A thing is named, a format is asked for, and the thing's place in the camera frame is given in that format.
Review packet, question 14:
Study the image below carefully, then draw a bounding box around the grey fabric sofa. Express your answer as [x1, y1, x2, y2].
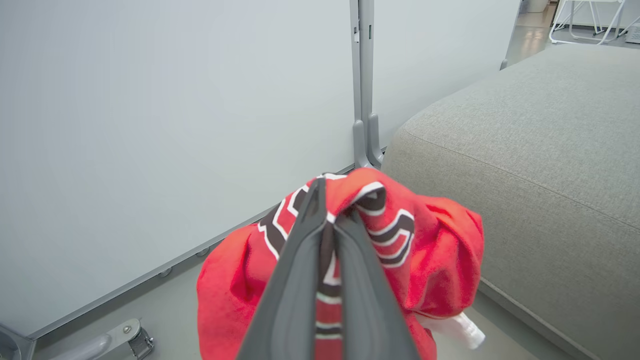
[381, 44, 640, 360]

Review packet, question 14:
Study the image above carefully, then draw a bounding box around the grey partition foot with caster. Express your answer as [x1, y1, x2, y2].
[50, 318, 155, 360]

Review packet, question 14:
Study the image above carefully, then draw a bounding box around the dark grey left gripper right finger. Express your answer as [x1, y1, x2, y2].
[333, 210, 421, 360]

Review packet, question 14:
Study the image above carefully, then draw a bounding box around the grey partition corner post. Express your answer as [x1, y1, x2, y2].
[0, 324, 37, 360]

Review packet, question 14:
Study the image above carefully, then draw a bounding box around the white partition panel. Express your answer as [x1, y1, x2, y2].
[0, 0, 358, 341]
[372, 0, 523, 148]

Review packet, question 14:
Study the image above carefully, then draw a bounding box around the white folding chair frame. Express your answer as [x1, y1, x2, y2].
[549, 0, 640, 46]

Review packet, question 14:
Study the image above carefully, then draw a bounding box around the red basketball jersey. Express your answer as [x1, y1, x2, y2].
[196, 167, 487, 360]

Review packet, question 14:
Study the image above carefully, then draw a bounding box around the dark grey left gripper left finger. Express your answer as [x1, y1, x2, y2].
[235, 177, 328, 360]

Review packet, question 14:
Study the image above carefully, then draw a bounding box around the grey partition joint post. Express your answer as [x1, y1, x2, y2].
[349, 0, 385, 170]

